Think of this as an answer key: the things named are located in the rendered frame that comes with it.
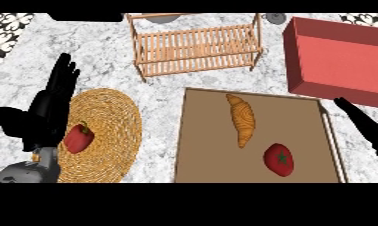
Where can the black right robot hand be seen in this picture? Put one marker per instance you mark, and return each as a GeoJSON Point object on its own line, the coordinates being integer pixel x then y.
{"type": "Point", "coordinates": [362, 121]}

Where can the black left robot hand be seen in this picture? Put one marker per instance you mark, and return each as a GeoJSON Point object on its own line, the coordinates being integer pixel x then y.
{"type": "Point", "coordinates": [52, 103]}

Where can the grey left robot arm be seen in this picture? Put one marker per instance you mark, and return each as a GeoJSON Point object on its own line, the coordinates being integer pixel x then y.
{"type": "Point", "coordinates": [30, 169]}

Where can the red tomato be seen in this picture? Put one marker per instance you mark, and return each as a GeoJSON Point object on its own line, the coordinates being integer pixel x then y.
{"type": "Point", "coordinates": [280, 159]}

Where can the brown wooden tray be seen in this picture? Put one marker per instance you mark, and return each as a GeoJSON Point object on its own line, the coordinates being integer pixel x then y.
{"type": "Point", "coordinates": [256, 136]}

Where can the wooden tiered shelf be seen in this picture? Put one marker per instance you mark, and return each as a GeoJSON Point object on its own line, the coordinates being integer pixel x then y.
{"type": "Point", "coordinates": [197, 45]}

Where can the red bell pepper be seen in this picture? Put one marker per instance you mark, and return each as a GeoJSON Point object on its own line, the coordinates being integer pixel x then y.
{"type": "Point", "coordinates": [77, 138]}

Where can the round woven wicker placemat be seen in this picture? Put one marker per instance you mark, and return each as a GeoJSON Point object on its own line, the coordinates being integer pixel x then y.
{"type": "Point", "coordinates": [101, 135]}

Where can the red rectangular box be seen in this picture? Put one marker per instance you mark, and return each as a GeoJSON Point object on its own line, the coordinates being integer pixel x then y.
{"type": "Point", "coordinates": [334, 61]}

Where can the golden croissant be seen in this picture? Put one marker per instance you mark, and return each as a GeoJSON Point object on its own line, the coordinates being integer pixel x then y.
{"type": "Point", "coordinates": [243, 120]}

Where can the black appliance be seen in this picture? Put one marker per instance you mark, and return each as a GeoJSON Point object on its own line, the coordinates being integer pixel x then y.
{"type": "Point", "coordinates": [86, 17]}

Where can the grey round object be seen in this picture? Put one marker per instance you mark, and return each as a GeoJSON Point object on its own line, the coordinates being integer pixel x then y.
{"type": "Point", "coordinates": [162, 18]}

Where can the small grey disc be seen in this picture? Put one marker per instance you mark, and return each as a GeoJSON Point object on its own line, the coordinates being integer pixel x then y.
{"type": "Point", "coordinates": [275, 18]}

